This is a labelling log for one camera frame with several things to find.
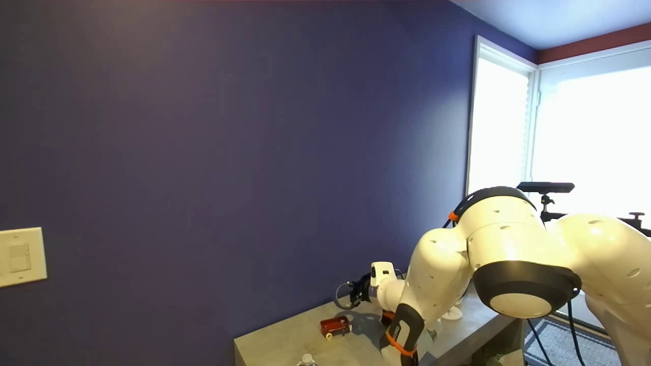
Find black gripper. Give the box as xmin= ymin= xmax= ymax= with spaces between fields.
xmin=350 ymin=270 xmax=376 ymax=306

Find red toy cart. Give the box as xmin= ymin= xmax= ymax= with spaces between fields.
xmin=320 ymin=316 xmax=351 ymax=342

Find white ridged round lid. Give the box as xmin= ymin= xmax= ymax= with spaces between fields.
xmin=439 ymin=305 xmax=466 ymax=323

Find black camera on stand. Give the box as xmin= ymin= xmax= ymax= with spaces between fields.
xmin=516 ymin=179 xmax=577 ymax=223

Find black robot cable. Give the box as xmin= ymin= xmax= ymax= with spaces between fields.
xmin=524 ymin=297 xmax=588 ymax=366

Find bright window with white frame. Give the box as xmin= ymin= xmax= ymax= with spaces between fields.
xmin=531 ymin=38 xmax=651 ymax=220
xmin=466 ymin=35 xmax=539 ymax=199

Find black stand bracket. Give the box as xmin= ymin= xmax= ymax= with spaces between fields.
xmin=616 ymin=210 xmax=651 ymax=238

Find white wall switch plate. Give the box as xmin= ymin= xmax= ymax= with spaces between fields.
xmin=0 ymin=226 xmax=50 ymax=290

